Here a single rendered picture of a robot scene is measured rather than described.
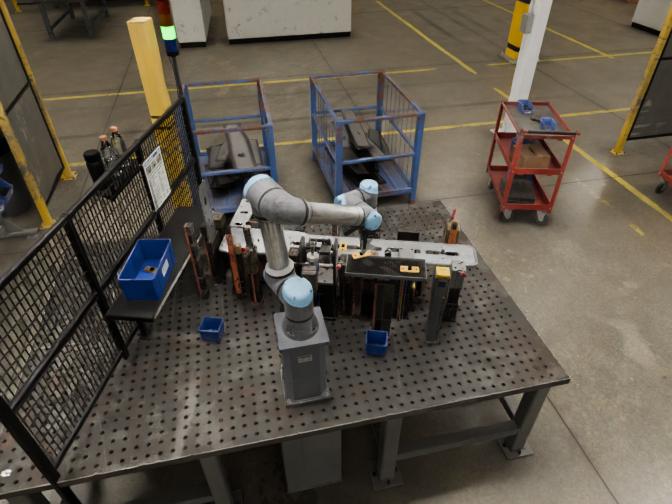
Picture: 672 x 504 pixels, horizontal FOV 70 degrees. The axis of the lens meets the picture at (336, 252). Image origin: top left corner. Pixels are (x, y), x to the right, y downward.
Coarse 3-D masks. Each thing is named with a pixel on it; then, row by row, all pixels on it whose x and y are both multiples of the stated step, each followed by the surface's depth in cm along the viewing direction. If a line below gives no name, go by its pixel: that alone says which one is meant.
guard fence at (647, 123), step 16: (656, 48) 486; (656, 64) 494; (656, 80) 510; (640, 96) 514; (656, 96) 523; (640, 112) 530; (656, 112) 537; (624, 128) 539; (640, 128) 544; (656, 128) 550
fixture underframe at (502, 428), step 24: (504, 408) 273; (528, 408) 245; (384, 432) 230; (456, 432) 255; (480, 432) 255; (504, 432) 256; (528, 432) 260; (216, 456) 209; (384, 456) 242; (408, 456) 249; (216, 480) 221; (384, 480) 257
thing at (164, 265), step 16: (144, 240) 237; (160, 240) 237; (144, 256) 243; (160, 256) 243; (128, 272) 224; (144, 272) 236; (160, 272) 222; (128, 288) 217; (144, 288) 217; (160, 288) 222
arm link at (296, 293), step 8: (288, 280) 186; (296, 280) 187; (304, 280) 187; (280, 288) 188; (288, 288) 184; (296, 288) 184; (304, 288) 184; (280, 296) 188; (288, 296) 181; (296, 296) 181; (304, 296) 182; (312, 296) 186; (288, 304) 184; (296, 304) 182; (304, 304) 183; (312, 304) 188; (288, 312) 187; (296, 312) 185; (304, 312) 186; (312, 312) 190; (296, 320) 188
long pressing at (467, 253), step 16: (224, 240) 262; (240, 240) 262; (256, 240) 262; (288, 240) 262; (352, 240) 261; (384, 240) 261; (416, 256) 250; (432, 256) 250; (448, 256) 250; (464, 256) 250
